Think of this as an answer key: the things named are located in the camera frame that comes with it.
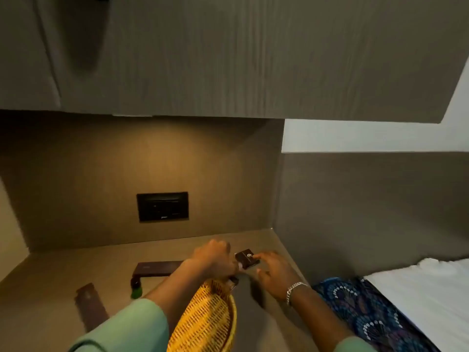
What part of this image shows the person's right hand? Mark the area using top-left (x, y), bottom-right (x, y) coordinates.
top-left (252, 251), bottom-right (305, 302)

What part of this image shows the person's left hand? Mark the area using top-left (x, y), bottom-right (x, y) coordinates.
top-left (184, 238), bottom-right (239, 281)

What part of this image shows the small dark brown box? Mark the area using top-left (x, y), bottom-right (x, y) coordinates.
top-left (234, 251), bottom-right (261, 270)

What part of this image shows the yellow woven basket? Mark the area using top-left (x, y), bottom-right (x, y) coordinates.
top-left (167, 277), bottom-right (238, 352)

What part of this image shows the person's right forearm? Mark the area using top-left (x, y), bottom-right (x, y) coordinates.
top-left (289, 284), bottom-right (379, 352)

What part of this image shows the person's left forearm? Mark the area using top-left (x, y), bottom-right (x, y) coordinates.
top-left (68, 261), bottom-right (206, 352)

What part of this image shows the dark brown wooden tray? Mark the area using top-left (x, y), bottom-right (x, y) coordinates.
top-left (130, 260), bottom-right (184, 290)

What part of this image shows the blue patterned cloth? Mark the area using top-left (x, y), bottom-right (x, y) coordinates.
top-left (311, 276), bottom-right (441, 352)

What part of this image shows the white bed sheet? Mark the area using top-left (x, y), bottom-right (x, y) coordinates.
top-left (362, 257), bottom-right (469, 352)

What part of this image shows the grey wood-grain overhead cabinet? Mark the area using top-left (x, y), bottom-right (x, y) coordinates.
top-left (0, 0), bottom-right (469, 124)

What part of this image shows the silver chain bracelet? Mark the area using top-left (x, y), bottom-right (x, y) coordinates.
top-left (285, 282), bottom-right (310, 306)

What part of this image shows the black wall switch panel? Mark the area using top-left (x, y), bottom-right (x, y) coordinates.
top-left (136, 191), bottom-right (190, 223)

